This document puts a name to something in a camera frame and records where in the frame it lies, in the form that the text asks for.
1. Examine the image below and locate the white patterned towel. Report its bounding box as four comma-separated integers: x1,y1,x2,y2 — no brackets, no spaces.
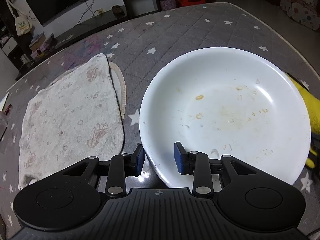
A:
18,53,126,190

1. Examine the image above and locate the polka dot play tent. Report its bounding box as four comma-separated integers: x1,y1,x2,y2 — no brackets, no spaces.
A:
279,0,320,32

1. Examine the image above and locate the dark television stand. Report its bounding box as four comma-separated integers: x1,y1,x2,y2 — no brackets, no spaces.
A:
15,14,130,80

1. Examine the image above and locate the purple patterned bin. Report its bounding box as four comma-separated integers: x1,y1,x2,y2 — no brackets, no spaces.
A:
158,0,177,12

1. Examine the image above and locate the yellow cleaning cloth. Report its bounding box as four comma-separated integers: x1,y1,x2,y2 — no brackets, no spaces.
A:
285,72,320,169

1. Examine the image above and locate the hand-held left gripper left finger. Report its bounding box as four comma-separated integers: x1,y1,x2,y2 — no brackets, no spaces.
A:
61,144,146,198

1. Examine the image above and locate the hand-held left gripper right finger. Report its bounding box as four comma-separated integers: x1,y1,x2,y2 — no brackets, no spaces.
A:
174,141,258,198

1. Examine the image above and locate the white bowl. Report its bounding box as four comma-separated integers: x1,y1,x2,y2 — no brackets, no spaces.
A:
139,47,312,189

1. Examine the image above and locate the black flat television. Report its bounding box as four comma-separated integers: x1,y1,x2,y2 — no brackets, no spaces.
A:
24,0,101,27

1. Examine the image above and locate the cream tote bag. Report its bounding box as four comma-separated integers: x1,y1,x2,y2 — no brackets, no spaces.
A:
6,0,33,37

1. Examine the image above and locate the white paper sheet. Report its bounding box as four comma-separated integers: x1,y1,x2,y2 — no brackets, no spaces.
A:
0,92,9,112

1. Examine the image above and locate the stack of boxes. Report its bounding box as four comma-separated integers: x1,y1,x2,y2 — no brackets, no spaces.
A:
28,32,56,58

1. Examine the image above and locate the round beige striped mat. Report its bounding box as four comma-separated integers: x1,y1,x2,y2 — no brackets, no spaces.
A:
49,61,127,121

